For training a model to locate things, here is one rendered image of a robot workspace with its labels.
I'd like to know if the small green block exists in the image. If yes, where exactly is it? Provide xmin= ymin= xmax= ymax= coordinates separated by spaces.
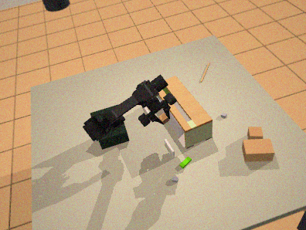
xmin=179 ymin=157 xmax=192 ymax=168

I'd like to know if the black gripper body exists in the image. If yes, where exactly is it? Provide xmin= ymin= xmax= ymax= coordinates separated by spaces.
xmin=138 ymin=93 xmax=177 ymax=127

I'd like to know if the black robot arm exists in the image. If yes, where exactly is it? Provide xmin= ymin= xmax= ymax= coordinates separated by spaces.
xmin=83 ymin=74 xmax=168 ymax=141

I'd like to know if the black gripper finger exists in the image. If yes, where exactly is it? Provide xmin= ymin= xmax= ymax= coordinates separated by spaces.
xmin=151 ymin=116 xmax=163 ymax=124
xmin=162 ymin=106 xmax=171 ymax=119

